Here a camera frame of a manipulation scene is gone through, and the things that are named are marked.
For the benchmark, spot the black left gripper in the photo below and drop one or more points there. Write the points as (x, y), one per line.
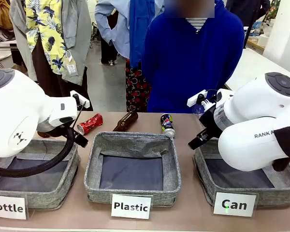
(60, 129)

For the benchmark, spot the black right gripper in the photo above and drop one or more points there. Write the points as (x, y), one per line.
(210, 120)

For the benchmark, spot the crushed red can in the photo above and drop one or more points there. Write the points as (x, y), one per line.
(90, 123)

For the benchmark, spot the person's right forearm blue sleeve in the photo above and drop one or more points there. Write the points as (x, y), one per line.
(148, 84)

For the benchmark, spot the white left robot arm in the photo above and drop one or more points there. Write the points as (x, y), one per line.
(14, 108)

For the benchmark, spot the person's left forearm blue sleeve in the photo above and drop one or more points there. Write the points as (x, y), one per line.
(232, 67)

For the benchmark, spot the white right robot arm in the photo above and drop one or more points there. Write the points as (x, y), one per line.
(246, 145)

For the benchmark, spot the crushed blue Pepsi can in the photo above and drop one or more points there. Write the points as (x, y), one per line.
(166, 122)

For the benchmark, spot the grey fabric basket Plastic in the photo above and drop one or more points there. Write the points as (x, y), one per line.
(133, 145)

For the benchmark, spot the grey fabric basket Bottle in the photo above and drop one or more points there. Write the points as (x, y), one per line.
(50, 198)

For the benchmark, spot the white sign reading Can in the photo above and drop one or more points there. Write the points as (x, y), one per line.
(234, 205)

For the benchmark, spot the grey fabric basket Can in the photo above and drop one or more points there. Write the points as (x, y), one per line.
(275, 193)

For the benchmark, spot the person in blue hoodie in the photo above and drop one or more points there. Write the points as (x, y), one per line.
(183, 72)

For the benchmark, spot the white hanging paper tag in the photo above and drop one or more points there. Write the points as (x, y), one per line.
(72, 70)

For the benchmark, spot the person with red floral skirt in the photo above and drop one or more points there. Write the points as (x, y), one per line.
(137, 84)

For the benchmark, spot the white sign reading Plastic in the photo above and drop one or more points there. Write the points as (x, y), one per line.
(131, 206)

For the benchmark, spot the person in dark trousers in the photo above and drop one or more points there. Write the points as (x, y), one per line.
(108, 53)

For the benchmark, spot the light wooden shelf box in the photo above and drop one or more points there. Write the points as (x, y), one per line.
(19, 68)

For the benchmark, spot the white background table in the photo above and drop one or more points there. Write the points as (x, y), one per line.
(261, 62)

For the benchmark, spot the white sign reading Bottle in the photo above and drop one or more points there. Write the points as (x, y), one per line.
(7, 207)

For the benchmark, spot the person in yellow floral shirt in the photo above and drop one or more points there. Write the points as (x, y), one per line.
(50, 36)

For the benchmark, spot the light wooden desk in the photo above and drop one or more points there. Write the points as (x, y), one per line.
(255, 42)

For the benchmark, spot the person in dark clothing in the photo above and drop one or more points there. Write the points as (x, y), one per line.
(246, 12)

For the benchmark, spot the pile of coloured clothes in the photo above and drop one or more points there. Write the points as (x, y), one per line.
(0, 17)

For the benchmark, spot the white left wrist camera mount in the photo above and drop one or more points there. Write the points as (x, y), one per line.
(85, 104)

